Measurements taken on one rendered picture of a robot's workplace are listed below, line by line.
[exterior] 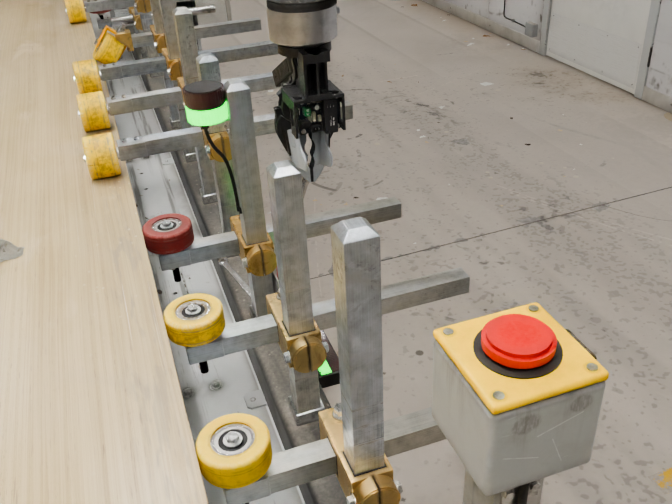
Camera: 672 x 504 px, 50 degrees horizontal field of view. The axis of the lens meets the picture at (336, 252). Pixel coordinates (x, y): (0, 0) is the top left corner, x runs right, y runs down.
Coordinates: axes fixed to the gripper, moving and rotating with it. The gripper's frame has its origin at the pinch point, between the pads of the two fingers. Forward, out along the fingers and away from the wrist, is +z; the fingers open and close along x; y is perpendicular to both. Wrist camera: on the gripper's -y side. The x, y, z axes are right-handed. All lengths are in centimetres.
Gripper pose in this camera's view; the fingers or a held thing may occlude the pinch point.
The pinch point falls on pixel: (309, 171)
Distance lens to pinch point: 107.4
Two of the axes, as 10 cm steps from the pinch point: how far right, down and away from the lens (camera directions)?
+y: 3.3, 4.9, -8.1
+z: 0.5, 8.5, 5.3
